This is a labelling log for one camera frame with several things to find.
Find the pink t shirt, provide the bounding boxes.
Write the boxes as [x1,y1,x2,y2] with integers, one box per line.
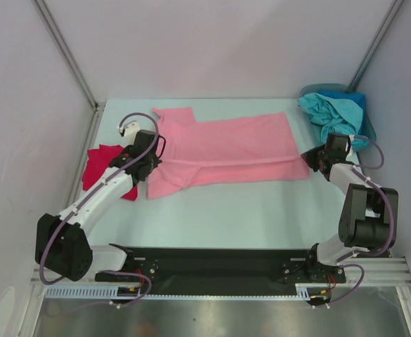
[148,107,310,199]

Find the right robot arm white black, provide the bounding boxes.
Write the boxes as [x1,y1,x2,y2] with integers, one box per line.
[301,133,399,282]

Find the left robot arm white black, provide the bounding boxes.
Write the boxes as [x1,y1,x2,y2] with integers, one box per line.
[34,130,166,285]

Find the teal plastic basket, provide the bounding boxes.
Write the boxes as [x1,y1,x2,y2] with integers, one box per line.
[299,82,378,154]

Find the light blue t shirt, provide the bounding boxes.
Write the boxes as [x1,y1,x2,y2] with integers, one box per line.
[297,92,370,152]

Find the red folded t shirt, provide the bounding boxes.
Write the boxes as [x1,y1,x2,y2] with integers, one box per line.
[81,145,124,191]

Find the dark blue t shirt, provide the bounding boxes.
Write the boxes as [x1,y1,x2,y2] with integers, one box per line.
[318,90,366,134]

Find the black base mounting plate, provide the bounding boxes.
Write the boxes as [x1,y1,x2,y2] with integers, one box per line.
[95,247,345,297]

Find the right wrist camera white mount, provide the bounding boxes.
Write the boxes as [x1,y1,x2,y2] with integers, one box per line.
[346,135,355,157]

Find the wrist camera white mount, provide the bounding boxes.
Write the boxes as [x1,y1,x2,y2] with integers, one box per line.
[346,135,355,157]
[118,120,141,142]

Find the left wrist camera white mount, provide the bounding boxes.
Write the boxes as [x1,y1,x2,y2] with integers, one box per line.
[118,120,141,142]

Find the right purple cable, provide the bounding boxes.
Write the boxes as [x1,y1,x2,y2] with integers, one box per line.
[348,134,398,263]

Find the purple cable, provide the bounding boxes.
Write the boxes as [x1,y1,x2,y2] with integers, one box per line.
[348,134,398,263]
[38,112,161,286]

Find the left aluminium frame post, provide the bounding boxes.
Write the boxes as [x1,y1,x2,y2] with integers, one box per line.
[31,0,99,112]

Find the aluminium frame post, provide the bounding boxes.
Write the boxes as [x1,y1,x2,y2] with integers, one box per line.
[31,0,99,112]
[348,0,407,91]

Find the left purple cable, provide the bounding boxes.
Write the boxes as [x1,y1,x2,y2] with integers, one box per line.
[38,112,161,286]

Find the slotted cable duct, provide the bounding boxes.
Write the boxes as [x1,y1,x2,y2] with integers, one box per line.
[45,283,332,301]

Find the aluminium rail front right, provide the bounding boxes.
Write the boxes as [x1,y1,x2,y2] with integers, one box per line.
[296,256,411,337]

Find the right aluminium frame post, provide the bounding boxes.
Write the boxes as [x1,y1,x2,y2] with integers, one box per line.
[348,0,407,91]

